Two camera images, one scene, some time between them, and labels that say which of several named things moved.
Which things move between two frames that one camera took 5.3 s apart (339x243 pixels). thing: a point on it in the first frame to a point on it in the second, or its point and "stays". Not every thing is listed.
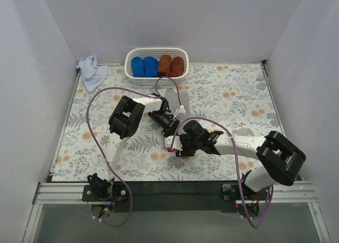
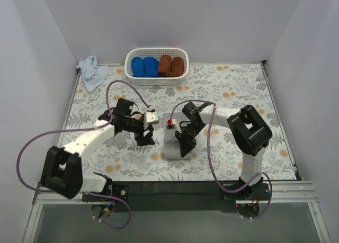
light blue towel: (93, 74) stays
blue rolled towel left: (137, 67) stays
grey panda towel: (172, 97) to (171, 146)
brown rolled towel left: (164, 65) stays
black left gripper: (171, 126) to (144, 129)
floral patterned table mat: (205, 129) stays
